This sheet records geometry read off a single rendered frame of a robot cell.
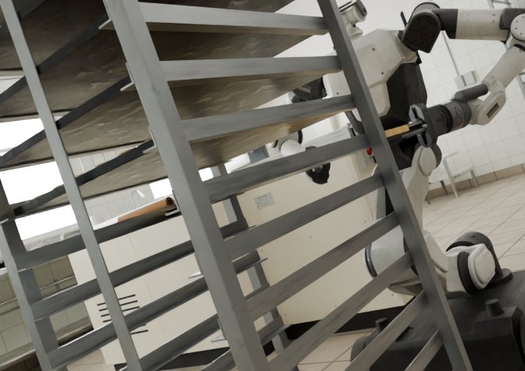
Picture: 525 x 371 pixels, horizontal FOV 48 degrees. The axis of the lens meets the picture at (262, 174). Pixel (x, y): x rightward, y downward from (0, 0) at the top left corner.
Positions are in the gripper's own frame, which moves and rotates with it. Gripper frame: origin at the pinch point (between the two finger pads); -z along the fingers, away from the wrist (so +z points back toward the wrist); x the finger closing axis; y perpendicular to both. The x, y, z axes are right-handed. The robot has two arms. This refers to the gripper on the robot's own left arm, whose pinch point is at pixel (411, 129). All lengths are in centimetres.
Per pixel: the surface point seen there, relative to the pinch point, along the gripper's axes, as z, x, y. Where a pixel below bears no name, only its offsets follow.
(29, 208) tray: -99, 8, 22
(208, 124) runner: -73, 9, 48
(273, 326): -52, -36, -12
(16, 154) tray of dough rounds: -99, 17, 26
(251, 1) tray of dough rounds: -46, 35, 24
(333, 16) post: -29.4, 27.9, 25.6
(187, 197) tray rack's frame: -82, 0, 56
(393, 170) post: -28.8, -7.7, 25.8
